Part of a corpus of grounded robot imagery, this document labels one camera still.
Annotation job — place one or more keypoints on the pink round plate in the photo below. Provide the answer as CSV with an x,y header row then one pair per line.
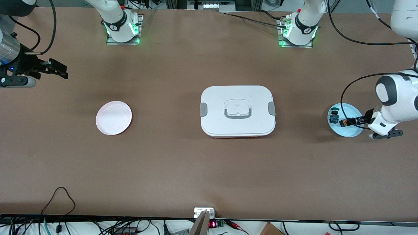
x,y
113,118

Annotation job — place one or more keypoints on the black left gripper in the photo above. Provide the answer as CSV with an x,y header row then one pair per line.
x,y
367,117

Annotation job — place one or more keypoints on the blue switch with green button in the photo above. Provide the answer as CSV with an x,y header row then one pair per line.
x,y
334,116

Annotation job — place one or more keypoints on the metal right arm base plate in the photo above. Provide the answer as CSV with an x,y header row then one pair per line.
x,y
139,20

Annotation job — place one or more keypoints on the light blue round plate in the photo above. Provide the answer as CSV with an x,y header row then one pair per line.
x,y
351,131

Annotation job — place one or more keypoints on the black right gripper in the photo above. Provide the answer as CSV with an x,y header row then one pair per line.
x,y
26,65

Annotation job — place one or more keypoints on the red clip lead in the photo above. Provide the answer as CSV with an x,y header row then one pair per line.
x,y
233,223

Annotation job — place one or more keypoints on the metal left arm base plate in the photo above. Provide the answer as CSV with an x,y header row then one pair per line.
x,y
295,46

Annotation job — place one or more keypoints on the orange push-button switch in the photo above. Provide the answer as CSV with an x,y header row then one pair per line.
x,y
343,123

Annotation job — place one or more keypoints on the grey angled bar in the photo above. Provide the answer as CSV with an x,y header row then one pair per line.
x,y
200,225

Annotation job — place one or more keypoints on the brown cardboard box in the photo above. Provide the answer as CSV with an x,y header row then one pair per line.
x,y
271,230

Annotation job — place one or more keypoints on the white power strip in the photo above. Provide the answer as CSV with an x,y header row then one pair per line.
x,y
215,5

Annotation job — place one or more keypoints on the white lunch box grey clips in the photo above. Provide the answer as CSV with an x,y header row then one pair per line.
x,y
238,125

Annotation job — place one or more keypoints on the small white box device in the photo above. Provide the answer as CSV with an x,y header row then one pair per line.
x,y
199,210

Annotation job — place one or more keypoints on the red digit display module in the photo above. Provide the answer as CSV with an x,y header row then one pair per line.
x,y
213,224

